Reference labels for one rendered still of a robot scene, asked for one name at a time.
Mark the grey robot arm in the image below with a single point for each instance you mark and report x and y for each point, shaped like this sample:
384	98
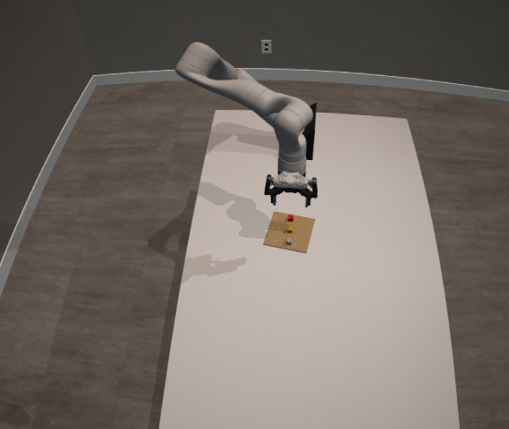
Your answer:
291	114

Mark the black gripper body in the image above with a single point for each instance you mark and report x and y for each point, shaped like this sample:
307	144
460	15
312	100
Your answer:
292	190

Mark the brown square mat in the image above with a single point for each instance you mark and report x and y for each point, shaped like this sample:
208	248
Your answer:
277	232

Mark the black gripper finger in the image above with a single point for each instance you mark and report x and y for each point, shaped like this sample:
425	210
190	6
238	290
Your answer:
307	193
274	191

